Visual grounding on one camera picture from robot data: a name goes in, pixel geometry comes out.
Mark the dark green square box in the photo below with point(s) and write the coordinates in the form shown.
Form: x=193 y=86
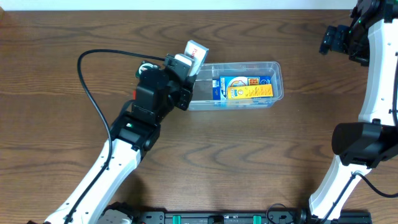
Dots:
x=146 y=65

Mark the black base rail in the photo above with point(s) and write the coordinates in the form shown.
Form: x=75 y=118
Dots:
x=119 y=213

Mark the yellow cough syrup box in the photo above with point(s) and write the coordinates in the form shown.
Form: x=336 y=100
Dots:
x=251 y=91

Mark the red medicine box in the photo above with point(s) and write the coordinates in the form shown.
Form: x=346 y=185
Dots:
x=134 y=94

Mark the clear plastic container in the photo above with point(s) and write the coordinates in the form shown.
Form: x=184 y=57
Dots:
x=202 y=99

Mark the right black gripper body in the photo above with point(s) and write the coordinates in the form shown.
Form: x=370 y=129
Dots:
x=333 y=38

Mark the blue fever patch box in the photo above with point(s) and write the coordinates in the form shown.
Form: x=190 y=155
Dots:
x=221 y=84

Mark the white Panadol box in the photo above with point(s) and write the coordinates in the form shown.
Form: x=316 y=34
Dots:
x=198 y=53

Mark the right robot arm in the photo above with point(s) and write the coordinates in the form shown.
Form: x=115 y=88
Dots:
x=359 y=147

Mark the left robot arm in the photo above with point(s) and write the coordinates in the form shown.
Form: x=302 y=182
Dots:
x=130 y=137

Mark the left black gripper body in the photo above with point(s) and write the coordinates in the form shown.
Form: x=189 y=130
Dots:
x=184 y=97

